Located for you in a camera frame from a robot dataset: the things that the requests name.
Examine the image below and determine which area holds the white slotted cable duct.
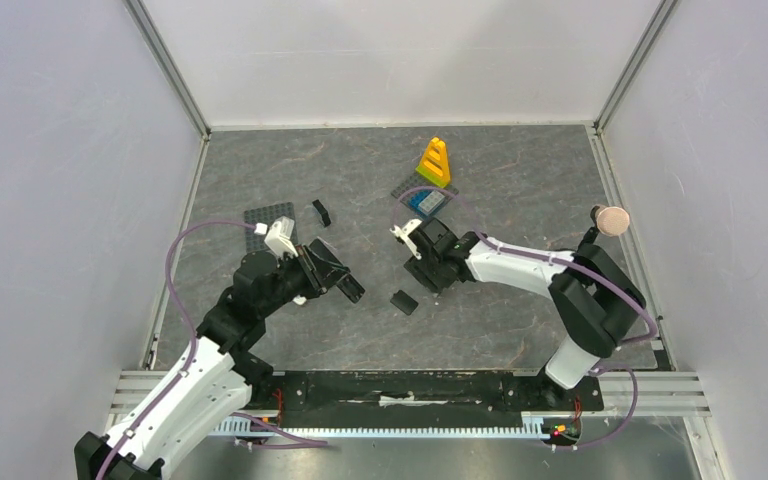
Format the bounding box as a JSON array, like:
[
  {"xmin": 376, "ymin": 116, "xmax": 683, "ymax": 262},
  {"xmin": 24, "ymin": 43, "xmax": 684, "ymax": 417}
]
[{"xmin": 208, "ymin": 416, "xmax": 551, "ymax": 441}]

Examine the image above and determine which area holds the black remote battery cover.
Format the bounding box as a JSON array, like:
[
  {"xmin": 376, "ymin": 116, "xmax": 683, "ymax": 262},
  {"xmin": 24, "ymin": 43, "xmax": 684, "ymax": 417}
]
[{"xmin": 390, "ymin": 290, "xmax": 418, "ymax": 316}]

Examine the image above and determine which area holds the yellow green lego tower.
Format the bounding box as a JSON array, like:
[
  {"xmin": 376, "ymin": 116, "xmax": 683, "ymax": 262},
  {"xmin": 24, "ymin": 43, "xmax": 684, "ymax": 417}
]
[{"xmin": 416, "ymin": 137, "xmax": 451, "ymax": 188}]

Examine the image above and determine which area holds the black slim remote control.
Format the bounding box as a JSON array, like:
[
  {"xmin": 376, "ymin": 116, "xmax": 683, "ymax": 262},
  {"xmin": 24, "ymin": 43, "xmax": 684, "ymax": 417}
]
[{"xmin": 336, "ymin": 274, "xmax": 366, "ymax": 304}]

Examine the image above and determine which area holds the small black plastic piece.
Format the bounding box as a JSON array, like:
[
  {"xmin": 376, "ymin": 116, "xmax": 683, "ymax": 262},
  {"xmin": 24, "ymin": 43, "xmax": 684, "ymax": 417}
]
[{"xmin": 312, "ymin": 199, "xmax": 332, "ymax": 228}]

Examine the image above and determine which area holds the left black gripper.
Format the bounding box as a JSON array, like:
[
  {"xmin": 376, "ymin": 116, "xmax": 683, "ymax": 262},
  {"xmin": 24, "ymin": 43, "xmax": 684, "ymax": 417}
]
[{"xmin": 258, "ymin": 242, "xmax": 350, "ymax": 318}]

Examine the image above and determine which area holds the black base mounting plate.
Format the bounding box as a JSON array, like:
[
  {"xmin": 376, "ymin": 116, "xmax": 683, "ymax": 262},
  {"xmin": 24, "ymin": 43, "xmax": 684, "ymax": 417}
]
[{"xmin": 243, "ymin": 370, "xmax": 605, "ymax": 429}]

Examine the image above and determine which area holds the grey blue lego plate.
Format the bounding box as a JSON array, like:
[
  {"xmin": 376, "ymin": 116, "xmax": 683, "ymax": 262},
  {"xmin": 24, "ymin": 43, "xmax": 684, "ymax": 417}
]
[{"xmin": 391, "ymin": 172, "xmax": 451, "ymax": 219}]

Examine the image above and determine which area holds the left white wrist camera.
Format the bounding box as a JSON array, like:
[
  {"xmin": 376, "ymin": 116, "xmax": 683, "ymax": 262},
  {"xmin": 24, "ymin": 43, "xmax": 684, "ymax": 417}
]
[{"xmin": 264, "ymin": 216, "xmax": 298, "ymax": 259}]

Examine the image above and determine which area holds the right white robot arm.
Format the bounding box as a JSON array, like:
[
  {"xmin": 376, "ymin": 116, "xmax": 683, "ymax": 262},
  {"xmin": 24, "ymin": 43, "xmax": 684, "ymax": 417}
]
[{"xmin": 390, "ymin": 218, "xmax": 646, "ymax": 408}]

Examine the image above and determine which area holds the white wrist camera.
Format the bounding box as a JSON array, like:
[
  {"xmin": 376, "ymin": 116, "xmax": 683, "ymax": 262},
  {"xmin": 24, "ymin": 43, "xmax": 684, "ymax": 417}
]
[
  {"xmin": 390, "ymin": 218, "xmax": 422, "ymax": 260},
  {"xmin": 264, "ymin": 216, "xmax": 298, "ymax": 259}
]

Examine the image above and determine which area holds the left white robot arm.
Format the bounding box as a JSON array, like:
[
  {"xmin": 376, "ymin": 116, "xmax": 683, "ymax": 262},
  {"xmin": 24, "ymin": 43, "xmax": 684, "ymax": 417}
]
[{"xmin": 74, "ymin": 240, "xmax": 365, "ymax": 479}]

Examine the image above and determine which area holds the beige foam microphone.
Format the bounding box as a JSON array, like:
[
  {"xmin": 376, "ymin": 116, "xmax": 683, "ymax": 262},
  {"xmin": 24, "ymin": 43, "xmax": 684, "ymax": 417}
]
[{"xmin": 590, "ymin": 205, "xmax": 631, "ymax": 237}]

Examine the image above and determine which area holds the black microphone stand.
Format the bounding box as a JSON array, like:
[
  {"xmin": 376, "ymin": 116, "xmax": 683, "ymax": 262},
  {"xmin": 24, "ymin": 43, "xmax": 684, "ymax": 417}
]
[{"xmin": 575, "ymin": 226, "xmax": 600, "ymax": 256}]

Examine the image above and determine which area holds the dark grey lego baseplate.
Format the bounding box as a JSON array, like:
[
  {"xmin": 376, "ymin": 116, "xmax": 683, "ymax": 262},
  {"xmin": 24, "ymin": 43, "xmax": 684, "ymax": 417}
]
[{"xmin": 243, "ymin": 202, "xmax": 296, "ymax": 253}]

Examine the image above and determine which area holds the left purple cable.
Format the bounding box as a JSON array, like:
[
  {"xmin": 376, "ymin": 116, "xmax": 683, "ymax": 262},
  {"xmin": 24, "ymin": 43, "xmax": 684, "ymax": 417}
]
[{"xmin": 94, "ymin": 221, "xmax": 329, "ymax": 480}]

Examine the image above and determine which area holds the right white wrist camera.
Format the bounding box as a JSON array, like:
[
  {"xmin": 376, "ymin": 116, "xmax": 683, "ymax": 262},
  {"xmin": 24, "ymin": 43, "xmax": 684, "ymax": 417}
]
[{"xmin": 390, "ymin": 218, "xmax": 422, "ymax": 260}]

